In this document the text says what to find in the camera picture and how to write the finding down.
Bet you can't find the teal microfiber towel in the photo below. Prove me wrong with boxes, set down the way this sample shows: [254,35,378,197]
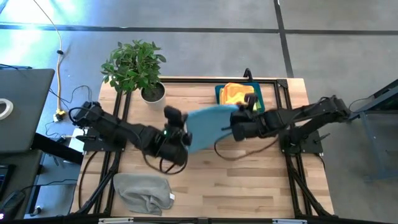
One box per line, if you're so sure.
[185,104,239,154]

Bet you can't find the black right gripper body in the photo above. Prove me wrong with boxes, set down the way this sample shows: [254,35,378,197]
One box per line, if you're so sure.
[229,93,268,142]

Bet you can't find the black side desk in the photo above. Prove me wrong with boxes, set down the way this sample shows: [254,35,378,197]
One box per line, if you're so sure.
[0,133,85,220]

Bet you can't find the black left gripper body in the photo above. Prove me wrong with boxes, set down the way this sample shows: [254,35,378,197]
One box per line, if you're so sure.
[152,105,193,166]

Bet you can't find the cream floor cable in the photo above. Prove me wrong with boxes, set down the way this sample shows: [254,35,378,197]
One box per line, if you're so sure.
[32,0,64,111]

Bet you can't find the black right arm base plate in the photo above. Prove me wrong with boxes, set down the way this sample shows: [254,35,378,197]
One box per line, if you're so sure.
[278,128,325,156]

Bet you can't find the silver metal bracket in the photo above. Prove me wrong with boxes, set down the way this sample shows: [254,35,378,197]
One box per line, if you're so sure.
[272,218,308,224]
[98,217,134,224]

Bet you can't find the white tape roll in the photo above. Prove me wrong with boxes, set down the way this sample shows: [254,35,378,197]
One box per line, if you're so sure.
[0,98,14,121]

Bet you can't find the white plant pot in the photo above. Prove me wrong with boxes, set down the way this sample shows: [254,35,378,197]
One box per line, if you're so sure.
[139,81,167,111]

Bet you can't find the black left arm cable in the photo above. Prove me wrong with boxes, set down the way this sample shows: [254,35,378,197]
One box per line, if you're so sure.
[142,146,189,175]

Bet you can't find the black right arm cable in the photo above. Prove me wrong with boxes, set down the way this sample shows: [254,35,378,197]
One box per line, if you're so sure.
[213,135,279,162]

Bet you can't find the blue plastic bin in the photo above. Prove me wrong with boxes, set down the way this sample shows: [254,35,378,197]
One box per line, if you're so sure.
[214,81,266,113]

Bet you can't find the grey microfiber towel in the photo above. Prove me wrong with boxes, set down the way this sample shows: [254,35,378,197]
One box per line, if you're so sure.
[113,172,175,216]

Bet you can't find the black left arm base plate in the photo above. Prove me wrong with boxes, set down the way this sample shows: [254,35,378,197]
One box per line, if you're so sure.
[75,126,129,153]

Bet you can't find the green potted plant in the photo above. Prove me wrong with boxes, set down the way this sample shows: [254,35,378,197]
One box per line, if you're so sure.
[101,39,167,94]

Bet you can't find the orange microfiber towel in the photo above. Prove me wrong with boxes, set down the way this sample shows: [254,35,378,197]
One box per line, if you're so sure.
[220,82,256,106]

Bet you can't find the black floor cable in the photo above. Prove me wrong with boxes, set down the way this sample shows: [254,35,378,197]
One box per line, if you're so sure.
[46,84,95,138]

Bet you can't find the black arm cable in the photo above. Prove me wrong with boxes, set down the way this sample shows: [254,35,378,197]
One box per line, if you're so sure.
[213,135,279,162]
[142,146,189,175]

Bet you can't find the black aluminium table frame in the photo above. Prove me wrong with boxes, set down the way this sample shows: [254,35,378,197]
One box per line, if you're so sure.
[72,77,336,218]

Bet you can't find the blue-grey metal cart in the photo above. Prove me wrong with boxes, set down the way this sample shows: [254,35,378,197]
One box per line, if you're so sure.
[343,78,398,184]

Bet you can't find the white power box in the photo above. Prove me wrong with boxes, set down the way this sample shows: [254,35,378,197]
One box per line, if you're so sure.
[68,127,90,154]

